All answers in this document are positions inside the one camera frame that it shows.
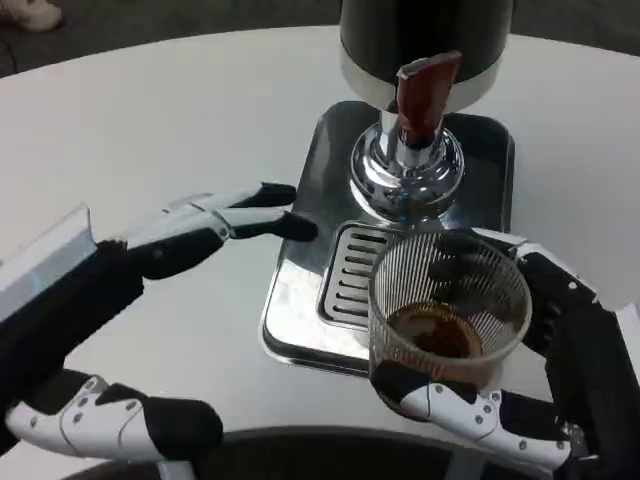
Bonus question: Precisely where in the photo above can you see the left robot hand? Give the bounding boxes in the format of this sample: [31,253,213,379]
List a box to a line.
[0,182,321,462]

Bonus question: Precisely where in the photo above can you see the red tap handle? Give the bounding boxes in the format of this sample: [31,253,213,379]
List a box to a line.
[395,49,464,151]

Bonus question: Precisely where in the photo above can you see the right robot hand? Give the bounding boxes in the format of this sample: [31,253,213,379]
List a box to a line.
[372,227,640,480]

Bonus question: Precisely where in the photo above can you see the clear ribbed glass cup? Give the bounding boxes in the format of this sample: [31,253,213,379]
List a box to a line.
[367,230,533,401]

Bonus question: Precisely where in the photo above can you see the white shoe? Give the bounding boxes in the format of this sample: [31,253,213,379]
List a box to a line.
[0,0,64,33]

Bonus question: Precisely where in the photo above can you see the black robot torso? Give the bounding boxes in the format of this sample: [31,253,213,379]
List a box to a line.
[74,426,487,480]

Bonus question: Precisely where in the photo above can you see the black floor cable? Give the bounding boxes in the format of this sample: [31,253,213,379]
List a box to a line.
[0,35,20,72]

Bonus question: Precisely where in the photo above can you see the black drink dispenser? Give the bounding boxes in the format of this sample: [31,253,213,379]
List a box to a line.
[337,0,510,227]

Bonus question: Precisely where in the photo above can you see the slotted steel drip grid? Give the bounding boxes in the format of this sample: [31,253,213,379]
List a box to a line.
[317,222,397,332]

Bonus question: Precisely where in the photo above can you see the steel drip tray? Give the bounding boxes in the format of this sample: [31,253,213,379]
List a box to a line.
[261,99,517,377]

